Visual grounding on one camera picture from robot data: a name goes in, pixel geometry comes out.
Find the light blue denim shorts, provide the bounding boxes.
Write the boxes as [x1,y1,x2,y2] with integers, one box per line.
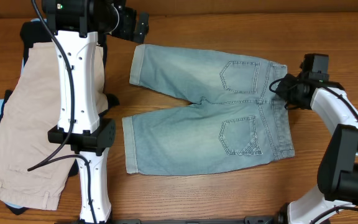
[122,44,295,175]

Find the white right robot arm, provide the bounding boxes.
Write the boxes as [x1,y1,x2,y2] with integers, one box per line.
[269,54,358,224]

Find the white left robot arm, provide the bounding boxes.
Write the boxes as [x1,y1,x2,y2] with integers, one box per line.
[34,0,149,223]

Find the black folded garment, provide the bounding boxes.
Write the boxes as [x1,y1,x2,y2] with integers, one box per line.
[0,21,121,216]

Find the beige folded shorts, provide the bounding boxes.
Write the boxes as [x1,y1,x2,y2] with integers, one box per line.
[0,41,109,211]

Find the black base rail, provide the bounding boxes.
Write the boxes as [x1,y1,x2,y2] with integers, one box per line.
[101,212,288,224]

